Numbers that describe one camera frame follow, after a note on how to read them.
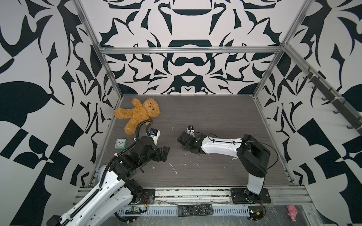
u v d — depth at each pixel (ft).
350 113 1.76
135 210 2.38
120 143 2.99
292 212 2.23
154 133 2.11
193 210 2.28
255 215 2.33
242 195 2.42
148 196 2.41
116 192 1.55
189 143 2.25
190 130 2.65
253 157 1.56
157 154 2.12
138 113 3.24
